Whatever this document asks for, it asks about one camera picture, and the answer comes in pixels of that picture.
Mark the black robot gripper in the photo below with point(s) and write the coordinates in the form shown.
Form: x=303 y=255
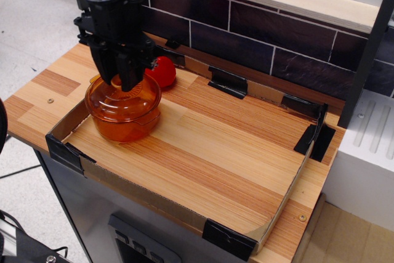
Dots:
x=113 y=31

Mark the orange transparent pot lid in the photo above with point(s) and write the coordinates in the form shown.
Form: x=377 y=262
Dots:
x=110 y=103

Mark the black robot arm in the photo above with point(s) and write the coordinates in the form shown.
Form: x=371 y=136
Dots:
x=113 y=31

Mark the orange transparent pot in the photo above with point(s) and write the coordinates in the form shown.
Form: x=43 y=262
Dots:
x=127 y=131

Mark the red plastic tomato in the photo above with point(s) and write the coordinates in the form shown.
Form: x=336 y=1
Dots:
x=164 y=73

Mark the cardboard fence with black tape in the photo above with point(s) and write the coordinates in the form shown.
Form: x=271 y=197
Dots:
x=211 y=157

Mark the grey metal cabinet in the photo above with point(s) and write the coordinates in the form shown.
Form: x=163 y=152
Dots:
x=113 y=228

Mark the dark tile backsplash panel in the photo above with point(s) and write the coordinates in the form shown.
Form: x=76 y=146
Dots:
x=309 y=48

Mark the white ribbed appliance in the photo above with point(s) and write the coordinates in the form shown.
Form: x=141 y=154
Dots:
x=361 y=178

